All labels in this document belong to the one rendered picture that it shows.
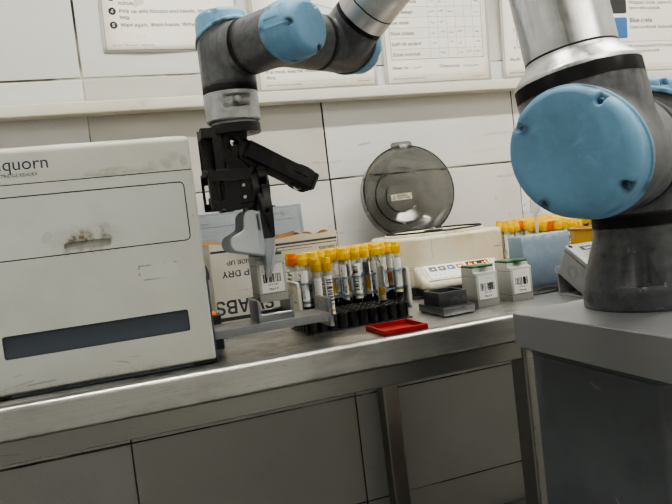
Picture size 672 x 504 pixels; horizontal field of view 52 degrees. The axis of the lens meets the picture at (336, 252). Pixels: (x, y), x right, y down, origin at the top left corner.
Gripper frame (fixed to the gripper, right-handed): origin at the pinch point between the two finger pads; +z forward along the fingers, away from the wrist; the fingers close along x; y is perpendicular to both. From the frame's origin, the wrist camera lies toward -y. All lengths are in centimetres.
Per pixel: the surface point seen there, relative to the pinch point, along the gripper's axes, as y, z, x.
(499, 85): -78, -34, -56
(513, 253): -45.9, 4.3, -8.7
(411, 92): -54, -33, -56
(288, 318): -1.4, 7.3, 2.6
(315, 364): -2.8, 13.1, 8.3
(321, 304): -7.2, 6.5, 0.0
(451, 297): -28.5, 8.8, -0.5
